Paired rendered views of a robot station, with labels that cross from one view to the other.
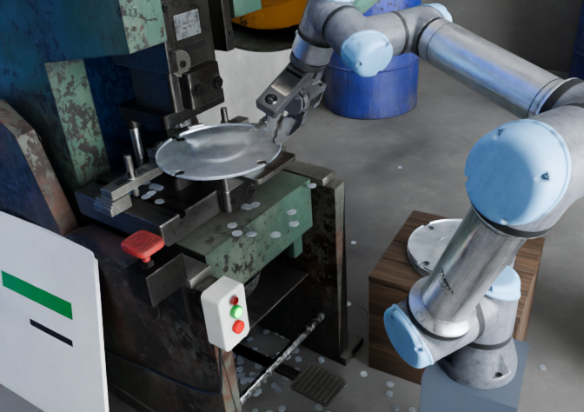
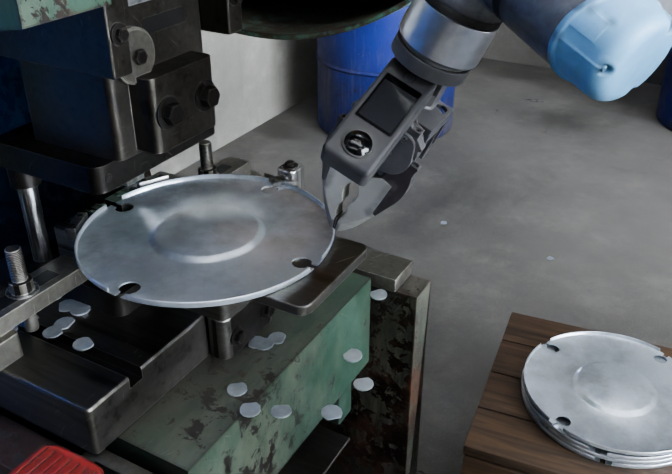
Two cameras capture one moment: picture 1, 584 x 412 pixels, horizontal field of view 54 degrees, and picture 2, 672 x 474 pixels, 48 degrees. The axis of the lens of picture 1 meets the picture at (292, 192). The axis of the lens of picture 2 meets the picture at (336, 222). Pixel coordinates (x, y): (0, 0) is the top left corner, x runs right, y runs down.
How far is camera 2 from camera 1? 48 cm
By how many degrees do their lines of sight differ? 8
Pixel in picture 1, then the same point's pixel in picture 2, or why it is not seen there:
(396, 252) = (503, 395)
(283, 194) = (328, 313)
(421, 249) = (548, 391)
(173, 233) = (116, 418)
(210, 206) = (190, 349)
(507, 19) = not seen: hidden behind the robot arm
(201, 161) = (173, 259)
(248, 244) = (267, 424)
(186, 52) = (147, 32)
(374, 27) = not seen: outside the picture
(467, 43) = not seen: outside the picture
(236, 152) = (246, 240)
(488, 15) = not seen: hidden behind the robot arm
